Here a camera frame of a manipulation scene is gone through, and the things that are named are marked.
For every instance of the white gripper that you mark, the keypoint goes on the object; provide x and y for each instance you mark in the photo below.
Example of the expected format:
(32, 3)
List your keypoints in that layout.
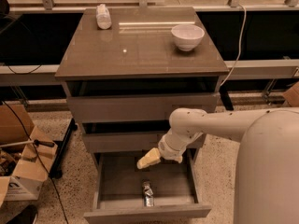
(168, 148)

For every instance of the silver blue redbull can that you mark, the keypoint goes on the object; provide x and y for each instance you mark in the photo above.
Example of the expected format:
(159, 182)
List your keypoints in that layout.
(147, 194)

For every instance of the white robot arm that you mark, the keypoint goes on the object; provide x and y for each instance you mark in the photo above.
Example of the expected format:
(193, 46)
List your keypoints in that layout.
(267, 164)

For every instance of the grey middle drawer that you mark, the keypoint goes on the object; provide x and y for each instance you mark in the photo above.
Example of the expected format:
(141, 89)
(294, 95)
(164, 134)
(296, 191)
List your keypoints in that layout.
(120, 136)

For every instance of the grey drawer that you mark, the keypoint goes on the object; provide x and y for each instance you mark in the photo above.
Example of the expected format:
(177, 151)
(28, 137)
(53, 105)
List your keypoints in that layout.
(137, 107)
(120, 136)
(119, 195)

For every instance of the grey bottom drawer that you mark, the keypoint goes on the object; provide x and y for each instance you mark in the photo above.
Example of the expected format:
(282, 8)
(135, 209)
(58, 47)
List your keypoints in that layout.
(119, 195)

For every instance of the grey top drawer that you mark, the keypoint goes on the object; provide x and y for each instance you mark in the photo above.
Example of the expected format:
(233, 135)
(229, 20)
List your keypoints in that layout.
(137, 107)

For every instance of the grey drawer cabinet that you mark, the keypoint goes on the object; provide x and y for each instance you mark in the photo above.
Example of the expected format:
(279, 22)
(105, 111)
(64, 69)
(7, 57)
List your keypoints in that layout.
(137, 55)

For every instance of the black metal stand leg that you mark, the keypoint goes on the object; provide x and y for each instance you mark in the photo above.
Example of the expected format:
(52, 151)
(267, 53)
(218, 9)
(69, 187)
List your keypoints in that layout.
(56, 169)

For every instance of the white ceramic bowl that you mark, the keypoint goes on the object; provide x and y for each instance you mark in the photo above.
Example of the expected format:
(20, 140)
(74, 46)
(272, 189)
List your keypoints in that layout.
(187, 36)

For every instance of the open cardboard box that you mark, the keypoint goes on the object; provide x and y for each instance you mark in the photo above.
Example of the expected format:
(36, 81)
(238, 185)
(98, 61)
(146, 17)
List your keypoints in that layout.
(24, 168)

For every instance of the cardboard box at right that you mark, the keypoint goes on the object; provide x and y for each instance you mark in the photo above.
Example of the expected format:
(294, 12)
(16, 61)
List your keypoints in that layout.
(291, 95)

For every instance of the black handled tool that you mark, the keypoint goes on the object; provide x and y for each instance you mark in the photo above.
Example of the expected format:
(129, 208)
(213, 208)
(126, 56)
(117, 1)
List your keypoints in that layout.
(34, 142)

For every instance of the metal window rail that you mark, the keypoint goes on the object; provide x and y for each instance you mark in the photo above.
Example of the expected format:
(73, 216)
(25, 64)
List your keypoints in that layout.
(33, 75)

